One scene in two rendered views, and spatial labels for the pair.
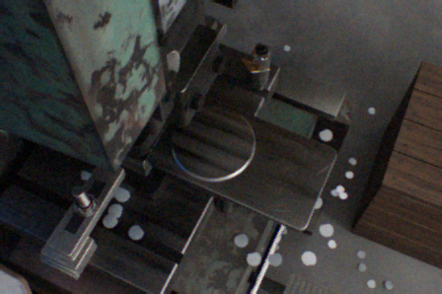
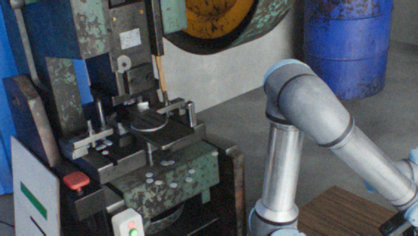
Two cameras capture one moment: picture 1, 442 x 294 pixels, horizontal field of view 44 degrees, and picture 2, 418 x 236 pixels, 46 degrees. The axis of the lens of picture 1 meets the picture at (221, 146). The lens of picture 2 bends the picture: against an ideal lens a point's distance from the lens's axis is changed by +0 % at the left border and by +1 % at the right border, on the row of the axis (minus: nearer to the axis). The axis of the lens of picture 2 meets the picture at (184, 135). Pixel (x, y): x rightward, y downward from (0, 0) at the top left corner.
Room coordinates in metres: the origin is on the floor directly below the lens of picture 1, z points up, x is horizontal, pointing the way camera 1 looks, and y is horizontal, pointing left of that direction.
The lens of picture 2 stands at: (-0.87, -0.83, 1.50)
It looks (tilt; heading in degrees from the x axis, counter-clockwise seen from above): 28 degrees down; 30
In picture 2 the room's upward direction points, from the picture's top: 6 degrees counter-clockwise
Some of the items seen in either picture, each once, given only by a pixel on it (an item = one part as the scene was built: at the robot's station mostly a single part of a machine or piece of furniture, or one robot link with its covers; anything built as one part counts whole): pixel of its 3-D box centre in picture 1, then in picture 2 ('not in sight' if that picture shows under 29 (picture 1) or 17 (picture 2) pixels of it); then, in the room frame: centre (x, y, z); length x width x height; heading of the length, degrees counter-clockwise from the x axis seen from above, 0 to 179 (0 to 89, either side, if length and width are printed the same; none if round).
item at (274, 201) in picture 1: (241, 173); (159, 143); (0.36, -0.03, 0.72); 0.25 x 0.14 x 0.14; 64
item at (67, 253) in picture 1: (82, 210); (88, 134); (0.28, 0.20, 0.76); 0.17 x 0.06 x 0.10; 154
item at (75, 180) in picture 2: not in sight; (78, 188); (0.04, 0.06, 0.72); 0.07 x 0.06 x 0.08; 64
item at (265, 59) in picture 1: (259, 65); (190, 113); (0.54, -0.06, 0.75); 0.03 x 0.03 x 0.10; 64
